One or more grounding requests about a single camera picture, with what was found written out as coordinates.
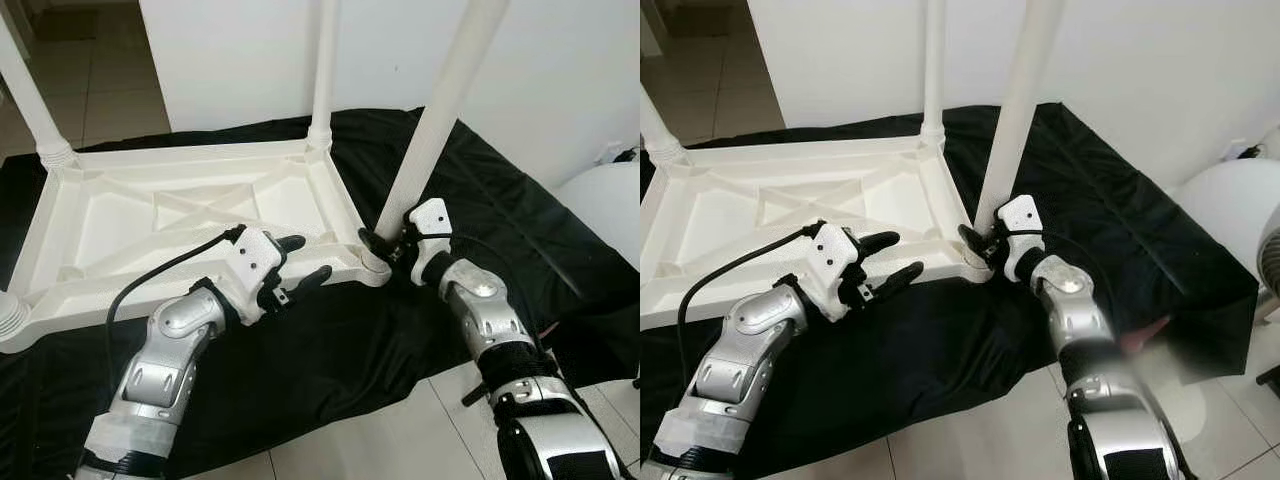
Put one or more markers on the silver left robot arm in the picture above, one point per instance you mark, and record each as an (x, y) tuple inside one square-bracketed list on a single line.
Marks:
[(740, 360), (165, 360)]

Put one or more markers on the black cloth table cover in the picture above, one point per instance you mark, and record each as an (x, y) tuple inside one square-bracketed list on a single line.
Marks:
[(1130, 200), (520, 200)]

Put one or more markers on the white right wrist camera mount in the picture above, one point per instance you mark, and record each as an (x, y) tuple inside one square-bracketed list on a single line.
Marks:
[(1020, 213), (428, 218)]

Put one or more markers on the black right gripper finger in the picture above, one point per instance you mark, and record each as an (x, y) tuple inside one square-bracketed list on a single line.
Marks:
[(973, 241), (375, 245)]

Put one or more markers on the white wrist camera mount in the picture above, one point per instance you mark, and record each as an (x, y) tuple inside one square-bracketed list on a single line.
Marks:
[(428, 218), (830, 258), (252, 260), (1020, 213)]

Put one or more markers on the white floor fan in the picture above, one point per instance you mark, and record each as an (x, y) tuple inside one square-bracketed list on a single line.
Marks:
[(605, 205), (1225, 200)]

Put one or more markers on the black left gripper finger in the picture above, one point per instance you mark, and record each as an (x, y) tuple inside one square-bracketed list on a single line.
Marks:
[(288, 245), (898, 279), (877, 243), (310, 280)]

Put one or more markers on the white plastic children table top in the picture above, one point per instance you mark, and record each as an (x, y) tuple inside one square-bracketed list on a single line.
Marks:
[(150, 215), (760, 215)]

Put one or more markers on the black metal table frame leg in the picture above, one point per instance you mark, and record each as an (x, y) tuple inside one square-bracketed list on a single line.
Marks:
[(475, 396)]

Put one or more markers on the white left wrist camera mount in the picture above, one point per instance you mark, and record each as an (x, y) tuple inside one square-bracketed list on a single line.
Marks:
[(830, 258), (252, 260)]

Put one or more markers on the pink fabric item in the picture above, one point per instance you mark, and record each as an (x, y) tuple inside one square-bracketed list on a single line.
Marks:
[(549, 331), (1145, 335)]

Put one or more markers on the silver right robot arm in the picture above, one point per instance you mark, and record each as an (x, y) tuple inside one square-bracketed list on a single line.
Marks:
[(490, 310), (1075, 305)]

